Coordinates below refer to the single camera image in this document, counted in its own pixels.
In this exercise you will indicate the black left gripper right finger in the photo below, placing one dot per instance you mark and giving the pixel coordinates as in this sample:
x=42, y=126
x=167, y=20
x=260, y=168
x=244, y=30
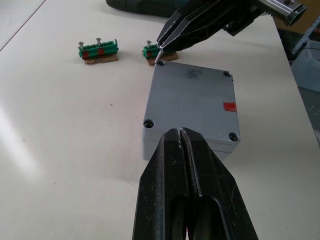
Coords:
x=215, y=190

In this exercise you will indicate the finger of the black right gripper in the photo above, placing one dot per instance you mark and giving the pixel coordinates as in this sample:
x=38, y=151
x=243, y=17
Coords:
x=172, y=21

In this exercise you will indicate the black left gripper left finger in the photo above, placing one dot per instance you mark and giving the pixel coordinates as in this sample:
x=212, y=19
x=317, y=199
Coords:
x=160, y=190

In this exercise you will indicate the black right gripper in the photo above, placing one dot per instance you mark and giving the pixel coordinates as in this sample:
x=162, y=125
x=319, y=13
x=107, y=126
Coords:
x=282, y=10

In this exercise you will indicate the silver screw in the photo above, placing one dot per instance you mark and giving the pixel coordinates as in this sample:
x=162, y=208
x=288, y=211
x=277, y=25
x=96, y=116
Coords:
x=149, y=44
x=98, y=42
x=158, y=57
x=81, y=45

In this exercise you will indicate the grey box lid red mark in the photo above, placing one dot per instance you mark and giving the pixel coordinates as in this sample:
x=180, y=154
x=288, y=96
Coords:
x=192, y=100

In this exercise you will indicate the grey plastic junction box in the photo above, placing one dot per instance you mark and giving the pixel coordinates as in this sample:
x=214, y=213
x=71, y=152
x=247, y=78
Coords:
x=150, y=153

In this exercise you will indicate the short green screw holder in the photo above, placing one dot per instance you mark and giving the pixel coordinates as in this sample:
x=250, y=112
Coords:
x=148, y=53

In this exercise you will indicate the dark blue electric screwdriver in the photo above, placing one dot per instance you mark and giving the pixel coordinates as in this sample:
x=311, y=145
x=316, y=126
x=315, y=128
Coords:
x=130, y=6

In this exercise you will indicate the long green screw holder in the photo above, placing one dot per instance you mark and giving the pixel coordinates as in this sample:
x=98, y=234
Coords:
x=97, y=52

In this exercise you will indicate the grey perforated metal strut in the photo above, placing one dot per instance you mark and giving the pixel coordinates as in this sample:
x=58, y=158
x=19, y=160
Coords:
x=306, y=35

